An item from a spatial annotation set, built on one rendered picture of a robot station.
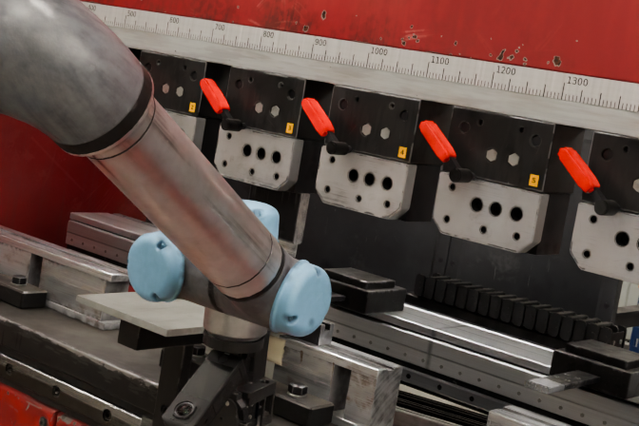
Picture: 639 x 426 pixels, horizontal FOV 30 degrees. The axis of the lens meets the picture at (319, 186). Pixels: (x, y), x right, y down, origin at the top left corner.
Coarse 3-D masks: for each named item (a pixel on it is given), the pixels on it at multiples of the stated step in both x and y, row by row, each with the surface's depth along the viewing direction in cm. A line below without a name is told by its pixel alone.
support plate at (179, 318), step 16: (96, 304) 160; (112, 304) 160; (128, 304) 162; (144, 304) 163; (160, 304) 165; (176, 304) 167; (192, 304) 169; (128, 320) 156; (144, 320) 154; (160, 320) 156; (176, 320) 157; (192, 320) 159
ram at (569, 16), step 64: (128, 0) 193; (192, 0) 184; (256, 0) 176; (320, 0) 168; (384, 0) 161; (448, 0) 155; (512, 0) 149; (576, 0) 143; (256, 64) 176; (320, 64) 168; (512, 64) 149; (576, 64) 143
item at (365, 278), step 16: (336, 272) 195; (352, 272) 198; (336, 288) 193; (352, 288) 191; (368, 288) 191; (384, 288) 195; (400, 288) 197; (336, 304) 193; (352, 304) 191; (368, 304) 190; (384, 304) 194; (400, 304) 197
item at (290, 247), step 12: (252, 192) 179; (264, 192) 178; (276, 192) 176; (288, 192) 175; (276, 204) 176; (288, 204) 175; (300, 204) 174; (288, 216) 175; (300, 216) 174; (288, 228) 175; (300, 228) 175; (288, 240) 175; (300, 240) 175; (288, 252) 176
